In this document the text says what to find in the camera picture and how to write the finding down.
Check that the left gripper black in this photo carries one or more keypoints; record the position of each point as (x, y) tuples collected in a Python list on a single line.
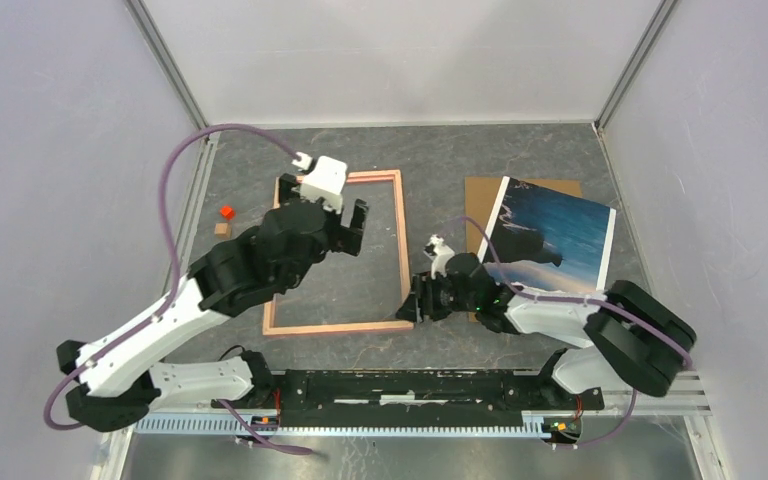
[(348, 239)]

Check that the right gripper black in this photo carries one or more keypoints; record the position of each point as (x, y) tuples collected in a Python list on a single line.
[(423, 287)]

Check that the pink wooden picture frame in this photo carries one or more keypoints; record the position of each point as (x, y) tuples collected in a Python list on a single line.
[(350, 294)]

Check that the blue sea photo print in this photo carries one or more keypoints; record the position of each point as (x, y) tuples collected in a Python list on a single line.
[(594, 224)]

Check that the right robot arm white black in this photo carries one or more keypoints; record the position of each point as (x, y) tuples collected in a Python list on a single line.
[(622, 337)]

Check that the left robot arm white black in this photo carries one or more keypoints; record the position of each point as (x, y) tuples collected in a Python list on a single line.
[(116, 381)]

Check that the small red cube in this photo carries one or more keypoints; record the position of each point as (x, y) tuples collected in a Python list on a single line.
[(227, 213)]

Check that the small wooden cube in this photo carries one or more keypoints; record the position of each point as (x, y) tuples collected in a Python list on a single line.
[(223, 230)]

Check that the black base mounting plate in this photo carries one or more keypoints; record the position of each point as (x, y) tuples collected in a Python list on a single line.
[(413, 398)]

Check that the brown cardboard backing board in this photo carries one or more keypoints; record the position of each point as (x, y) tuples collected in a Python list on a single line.
[(528, 231)]

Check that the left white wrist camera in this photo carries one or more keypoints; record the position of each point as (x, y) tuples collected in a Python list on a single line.
[(323, 180)]

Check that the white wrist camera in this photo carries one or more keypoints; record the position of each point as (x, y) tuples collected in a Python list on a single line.
[(439, 253), (323, 180)]

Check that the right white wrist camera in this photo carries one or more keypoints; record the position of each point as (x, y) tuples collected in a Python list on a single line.
[(439, 253)]

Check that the white slotted cable duct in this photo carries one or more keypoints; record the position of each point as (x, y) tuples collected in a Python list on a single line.
[(224, 423)]

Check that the aluminium rail frame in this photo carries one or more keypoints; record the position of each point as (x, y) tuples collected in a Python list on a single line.
[(113, 447)]

